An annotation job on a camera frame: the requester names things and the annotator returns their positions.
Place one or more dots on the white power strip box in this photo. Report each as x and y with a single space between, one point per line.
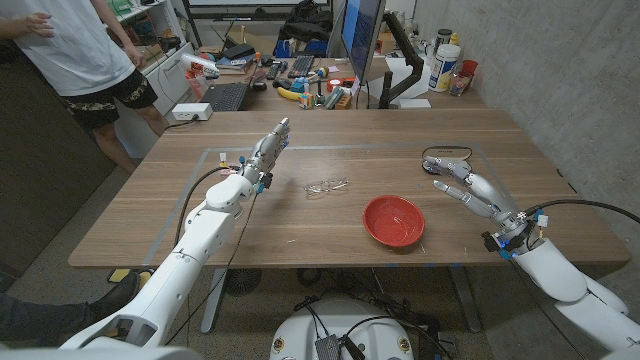
192 111

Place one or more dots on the orange brick block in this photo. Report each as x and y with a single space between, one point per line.
343 102

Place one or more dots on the black computer mouse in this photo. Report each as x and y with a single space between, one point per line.
259 86

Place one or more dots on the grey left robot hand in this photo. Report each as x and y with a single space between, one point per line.
267 152

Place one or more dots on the flat white box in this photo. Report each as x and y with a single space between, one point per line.
414 103

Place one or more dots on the black backpack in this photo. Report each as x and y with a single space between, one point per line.
305 22

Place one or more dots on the seated person dark trousers leg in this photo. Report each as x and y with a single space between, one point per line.
40 317

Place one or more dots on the black keyboard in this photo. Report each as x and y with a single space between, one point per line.
301 66

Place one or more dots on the white shelf with clutter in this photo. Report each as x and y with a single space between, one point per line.
145 30

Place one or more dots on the grey table leg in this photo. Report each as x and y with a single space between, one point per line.
465 300
212 300

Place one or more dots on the colourful puzzle cube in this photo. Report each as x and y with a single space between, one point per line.
305 100

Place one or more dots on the clear plastic cup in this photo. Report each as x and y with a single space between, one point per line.
459 84

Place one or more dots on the wooden desk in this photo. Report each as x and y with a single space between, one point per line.
450 100

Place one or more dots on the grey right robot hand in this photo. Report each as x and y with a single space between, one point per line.
490 197

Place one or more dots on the brown cardboard box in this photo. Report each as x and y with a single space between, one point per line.
386 44

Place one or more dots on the black glasses case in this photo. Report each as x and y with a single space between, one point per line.
445 151

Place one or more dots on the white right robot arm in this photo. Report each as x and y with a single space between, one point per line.
555 270

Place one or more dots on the computer monitor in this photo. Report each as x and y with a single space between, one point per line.
362 35

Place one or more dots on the jar with black lid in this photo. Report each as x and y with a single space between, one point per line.
442 36

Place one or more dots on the teal grey tool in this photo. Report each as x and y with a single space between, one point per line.
334 96

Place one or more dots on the white paper sheet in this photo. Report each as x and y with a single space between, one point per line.
397 72

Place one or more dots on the person in white t-shirt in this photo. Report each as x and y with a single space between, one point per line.
75 45

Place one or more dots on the stack of books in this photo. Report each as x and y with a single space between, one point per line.
237 55

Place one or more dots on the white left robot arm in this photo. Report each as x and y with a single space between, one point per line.
190 255

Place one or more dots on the round black floor fan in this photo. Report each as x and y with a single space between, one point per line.
242 281

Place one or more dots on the yellow flat floor pad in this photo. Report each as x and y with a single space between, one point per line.
117 275

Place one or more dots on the black remote control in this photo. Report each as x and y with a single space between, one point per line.
275 70

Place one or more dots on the white robot chest edge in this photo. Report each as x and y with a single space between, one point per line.
100 354

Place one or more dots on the red bowl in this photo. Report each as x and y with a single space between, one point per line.
395 220

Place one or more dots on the red cup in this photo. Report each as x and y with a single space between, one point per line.
470 66

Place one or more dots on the black laptop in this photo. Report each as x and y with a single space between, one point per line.
227 96

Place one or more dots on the white canister blue label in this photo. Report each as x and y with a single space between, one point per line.
444 67

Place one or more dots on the white cabinet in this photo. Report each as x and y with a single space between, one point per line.
172 80

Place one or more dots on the white tube red print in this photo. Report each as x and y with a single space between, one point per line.
200 65

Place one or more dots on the small yellow bottle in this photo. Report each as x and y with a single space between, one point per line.
454 39

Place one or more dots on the yellow banana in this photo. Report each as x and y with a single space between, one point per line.
289 93

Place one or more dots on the white robot torso base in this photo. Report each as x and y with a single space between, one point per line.
372 332

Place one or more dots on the clear frame glasses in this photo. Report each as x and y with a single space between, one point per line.
325 186

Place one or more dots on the blue bag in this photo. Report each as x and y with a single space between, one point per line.
315 47

